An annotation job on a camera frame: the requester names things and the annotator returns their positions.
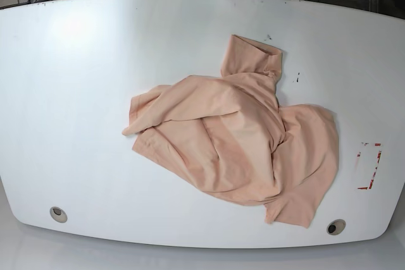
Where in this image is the red tape marking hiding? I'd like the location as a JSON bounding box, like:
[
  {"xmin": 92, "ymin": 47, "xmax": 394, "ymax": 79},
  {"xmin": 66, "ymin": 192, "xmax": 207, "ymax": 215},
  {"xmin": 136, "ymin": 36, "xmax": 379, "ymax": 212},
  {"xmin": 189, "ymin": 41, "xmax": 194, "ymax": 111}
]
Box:
[{"xmin": 354, "ymin": 142, "xmax": 382, "ymax": 190}]

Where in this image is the peach T-shirt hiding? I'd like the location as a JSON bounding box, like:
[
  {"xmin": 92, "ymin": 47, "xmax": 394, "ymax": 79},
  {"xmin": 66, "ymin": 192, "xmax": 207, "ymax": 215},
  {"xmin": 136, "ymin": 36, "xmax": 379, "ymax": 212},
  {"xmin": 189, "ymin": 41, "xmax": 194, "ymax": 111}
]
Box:
[{"xmin": 123, "ymin": 35, "xmax": 339, "ymax": 228}]

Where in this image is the table grommet hole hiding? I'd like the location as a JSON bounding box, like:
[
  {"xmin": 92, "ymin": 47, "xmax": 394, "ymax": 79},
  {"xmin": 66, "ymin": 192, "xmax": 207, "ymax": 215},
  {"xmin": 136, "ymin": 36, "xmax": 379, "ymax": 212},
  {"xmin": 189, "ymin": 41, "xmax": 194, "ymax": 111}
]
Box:
[
  {"xmin": 327, "ymin": 219, "xmax": 346, "ymax": 236},
  {"xmin": 49, "ymin": 207, "xmax": 68, "ymax": 223}
]

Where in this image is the right table grommet hole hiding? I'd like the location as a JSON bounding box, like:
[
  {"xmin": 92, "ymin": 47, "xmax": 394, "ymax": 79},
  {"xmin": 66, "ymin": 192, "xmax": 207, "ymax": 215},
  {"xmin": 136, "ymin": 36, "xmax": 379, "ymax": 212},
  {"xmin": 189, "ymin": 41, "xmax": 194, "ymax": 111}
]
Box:
[{"xmin": 327, "ymin": 219, "xmax": 346, "ymax": 236}]

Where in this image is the left table grommet hole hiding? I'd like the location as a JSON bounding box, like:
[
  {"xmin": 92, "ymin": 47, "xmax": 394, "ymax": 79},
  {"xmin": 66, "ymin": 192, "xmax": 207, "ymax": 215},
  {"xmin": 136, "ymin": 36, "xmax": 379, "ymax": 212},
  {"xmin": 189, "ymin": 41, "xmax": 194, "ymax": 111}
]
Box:
[{"xmin": 49, "ymin": 207, "xmax": 68, "ymax": 223}]

